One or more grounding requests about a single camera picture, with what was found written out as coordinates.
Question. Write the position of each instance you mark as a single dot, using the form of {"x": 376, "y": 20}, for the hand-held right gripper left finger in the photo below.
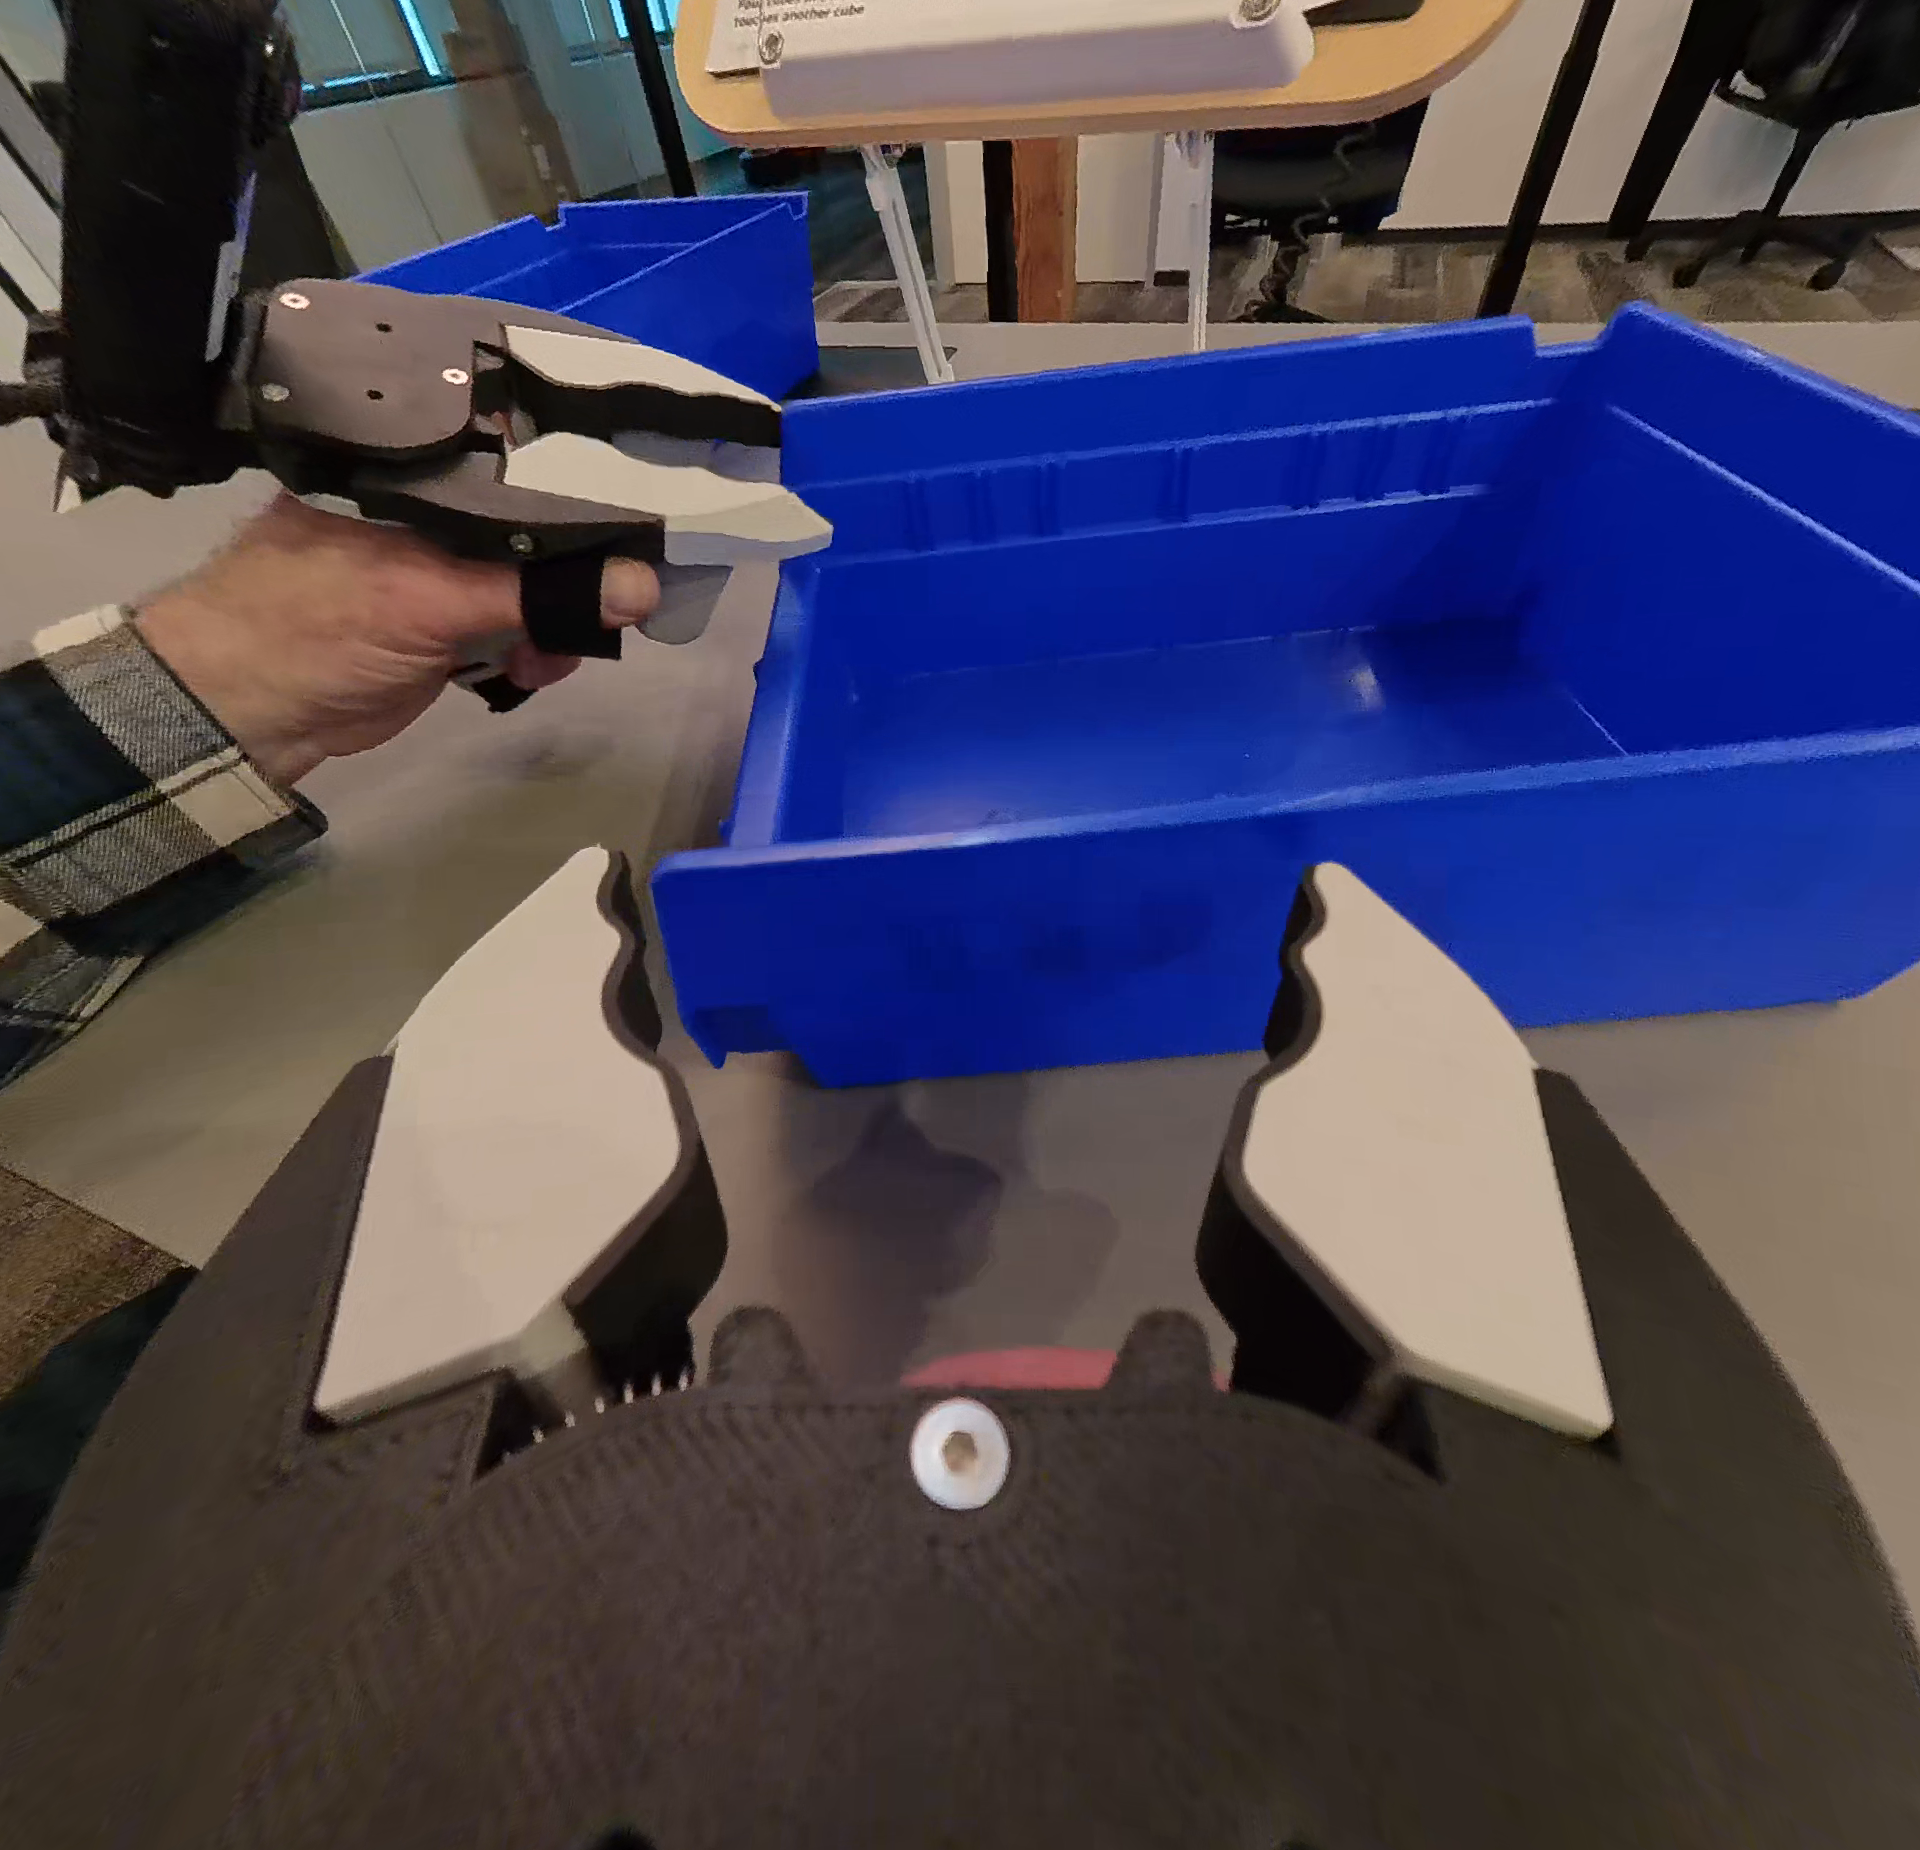
{"x": 497, "y": 1130}

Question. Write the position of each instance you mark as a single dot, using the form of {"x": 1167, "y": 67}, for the blue plastic bin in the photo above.
{"x": 1201, "y": 726}
{"x": 706, "y": 288}

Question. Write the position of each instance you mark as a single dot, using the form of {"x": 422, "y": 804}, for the white stand leg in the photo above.
{"x": 1199, "y": 229}
{"x": 908, "y": 261}

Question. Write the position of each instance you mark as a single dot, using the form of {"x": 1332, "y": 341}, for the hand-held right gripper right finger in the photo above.
{"x": 1410, "y": 1162}

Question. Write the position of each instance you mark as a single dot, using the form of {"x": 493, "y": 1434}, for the wooden stand board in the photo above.
{"x": 727, "y": 107}

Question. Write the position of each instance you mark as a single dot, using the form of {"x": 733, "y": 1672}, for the white paper ledge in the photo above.
{"x": 1035, "y": 57}

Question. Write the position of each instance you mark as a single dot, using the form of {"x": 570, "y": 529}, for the white low cabinet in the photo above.
{"x": 391, "y": 185}

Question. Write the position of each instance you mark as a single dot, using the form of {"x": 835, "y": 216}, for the person's left hand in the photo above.
{"x": 331, "y": 619}

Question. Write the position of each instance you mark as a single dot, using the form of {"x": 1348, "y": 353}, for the wooden post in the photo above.
{"x": 1045, "y": 229}

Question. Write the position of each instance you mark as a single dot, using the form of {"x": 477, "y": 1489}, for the cardboard box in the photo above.
{"x": 502, "y": 125}

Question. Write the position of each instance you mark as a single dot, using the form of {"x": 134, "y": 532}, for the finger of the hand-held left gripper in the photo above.
{"x": 645, "y": 389}
{"x": 706, "y": 516}

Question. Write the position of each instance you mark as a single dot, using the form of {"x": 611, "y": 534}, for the black metal pole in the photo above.
{"x": 653, "y": 64}
{"x": 1560, "y": 125}

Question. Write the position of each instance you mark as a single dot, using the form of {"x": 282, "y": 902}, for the grey desk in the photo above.
{"x": 449, "y": 830}

